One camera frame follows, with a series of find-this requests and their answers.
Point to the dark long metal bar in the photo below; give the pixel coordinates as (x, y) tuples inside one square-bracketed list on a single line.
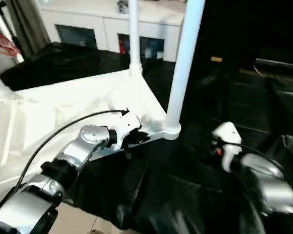
[(278, 64)]

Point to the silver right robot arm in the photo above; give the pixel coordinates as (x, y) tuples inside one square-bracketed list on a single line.
[(268, 180)]

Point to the black mat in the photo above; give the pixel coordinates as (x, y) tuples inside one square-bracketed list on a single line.
[(63, 63)]

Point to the white cabinet with glass doors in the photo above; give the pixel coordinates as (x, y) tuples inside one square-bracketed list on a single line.
[(100, 24)]

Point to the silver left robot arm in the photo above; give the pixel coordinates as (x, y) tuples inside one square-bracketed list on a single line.
[(80, 146)]

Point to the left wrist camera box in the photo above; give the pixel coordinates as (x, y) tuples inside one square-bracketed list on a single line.
[(127, 126)]

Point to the white plastic table top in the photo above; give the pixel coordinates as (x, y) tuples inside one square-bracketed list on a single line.
[(39, 109)]

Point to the dark grey curtain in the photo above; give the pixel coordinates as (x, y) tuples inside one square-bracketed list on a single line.
[(29, 24)]

